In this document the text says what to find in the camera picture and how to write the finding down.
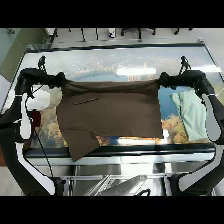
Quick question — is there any white garment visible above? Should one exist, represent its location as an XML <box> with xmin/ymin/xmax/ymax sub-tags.
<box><xmin>26</xmin><ymin>89</ymin><xmax>63</xmax><ymax>112</ymax></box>

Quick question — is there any silver frame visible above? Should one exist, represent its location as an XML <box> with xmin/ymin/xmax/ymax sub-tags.
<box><xmin>19</xmin><ymin>146</ymin><xmax>218</xmax><ymax>197</ymax></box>

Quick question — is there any black cable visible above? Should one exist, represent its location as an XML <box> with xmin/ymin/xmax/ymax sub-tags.
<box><xmin>23</xmin><ymin>83</ymin><xmax>55</xmax><ymax>178</ymax></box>

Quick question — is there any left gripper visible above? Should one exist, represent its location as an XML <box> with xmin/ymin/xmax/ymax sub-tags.
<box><xmin>50</xmin><ymin>71</ymin><xmax>69</xmax><ymax>90</ymax></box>

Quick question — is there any brown shirt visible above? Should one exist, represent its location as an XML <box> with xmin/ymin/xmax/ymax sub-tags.
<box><xmin>55</xmin><ymin>79</ymin><xmax>164</xmax><ymax>162</ymax></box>

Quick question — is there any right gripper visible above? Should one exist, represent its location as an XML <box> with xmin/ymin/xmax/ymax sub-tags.
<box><xmin>157</xmin><ymin>71</ymin><xmax>175</xmax><ymax>90</ymax></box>

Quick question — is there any pale green garment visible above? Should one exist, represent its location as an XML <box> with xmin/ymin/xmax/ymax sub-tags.
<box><xmin>171</xmin><ymin>89</ymin><xmax>210</xmax><ymax>142</ymax></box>

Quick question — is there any red garment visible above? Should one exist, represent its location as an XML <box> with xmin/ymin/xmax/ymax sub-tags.
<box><xmin>30</xmin><ymin>109</ymin><xmax>42</xmax><ymax>129</ymax></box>

